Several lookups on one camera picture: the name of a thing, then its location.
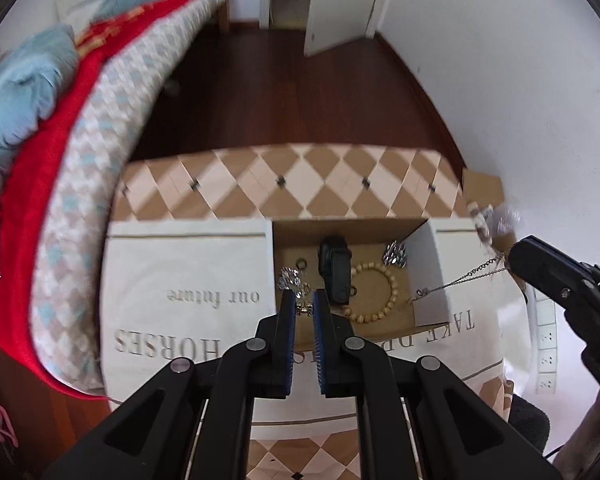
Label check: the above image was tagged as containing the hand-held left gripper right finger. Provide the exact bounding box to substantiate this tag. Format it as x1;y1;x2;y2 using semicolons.
312;289;563;480

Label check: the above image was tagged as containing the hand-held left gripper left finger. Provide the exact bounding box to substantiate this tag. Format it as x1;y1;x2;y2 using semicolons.
42;289;298;480

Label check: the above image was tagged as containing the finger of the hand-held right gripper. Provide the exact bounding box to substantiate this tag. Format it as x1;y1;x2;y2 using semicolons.
509;242;588;308
522;236;598;276

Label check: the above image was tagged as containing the silver pendant necklace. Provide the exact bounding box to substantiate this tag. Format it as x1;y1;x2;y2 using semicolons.
277;267;311;296

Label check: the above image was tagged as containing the black smart band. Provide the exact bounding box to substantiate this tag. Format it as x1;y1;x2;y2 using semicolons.
317;235;353;306

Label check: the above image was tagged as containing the wooden bead bracelet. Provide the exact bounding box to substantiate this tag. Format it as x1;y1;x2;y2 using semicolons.
341;261;400;325

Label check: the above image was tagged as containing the thin silver chain necklace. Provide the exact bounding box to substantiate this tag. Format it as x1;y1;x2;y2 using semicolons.
411;252;513;303

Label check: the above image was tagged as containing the cardboard box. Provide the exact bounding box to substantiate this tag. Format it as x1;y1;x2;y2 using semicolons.
270;217;451;353

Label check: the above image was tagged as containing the person's right forearm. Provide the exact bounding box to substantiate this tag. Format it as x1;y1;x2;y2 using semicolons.
555;375;600;480

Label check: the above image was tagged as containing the white power strip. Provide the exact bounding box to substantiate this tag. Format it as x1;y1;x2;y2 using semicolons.
530;290;558;396

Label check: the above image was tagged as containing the clear plastic bag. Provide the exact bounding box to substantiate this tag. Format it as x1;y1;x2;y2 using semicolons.
485;205;523;236

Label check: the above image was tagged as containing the folded floral beige cloth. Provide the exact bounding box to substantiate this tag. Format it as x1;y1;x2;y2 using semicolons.
466;200;496;251

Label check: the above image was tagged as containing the flat cardboard sheet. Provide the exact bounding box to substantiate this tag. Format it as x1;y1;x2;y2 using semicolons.
461;167;506;211

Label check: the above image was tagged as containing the checkered printed table cloth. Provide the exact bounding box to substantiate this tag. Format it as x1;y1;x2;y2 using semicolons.
100;142;536;480

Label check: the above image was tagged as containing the diamond pattern bed quilt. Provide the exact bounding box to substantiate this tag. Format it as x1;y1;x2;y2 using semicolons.
30;0;231;393

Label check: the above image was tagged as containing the bed with red blanket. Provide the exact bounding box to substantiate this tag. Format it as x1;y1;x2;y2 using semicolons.
0;0;216;401

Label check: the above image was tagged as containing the pink slipper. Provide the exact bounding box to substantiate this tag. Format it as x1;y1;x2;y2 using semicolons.
0;397;21;461

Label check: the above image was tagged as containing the white door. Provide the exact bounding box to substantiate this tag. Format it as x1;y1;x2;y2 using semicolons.
303;0;401;58

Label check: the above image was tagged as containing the light blue quilt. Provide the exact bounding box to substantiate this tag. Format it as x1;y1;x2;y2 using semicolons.
0;0;227;246

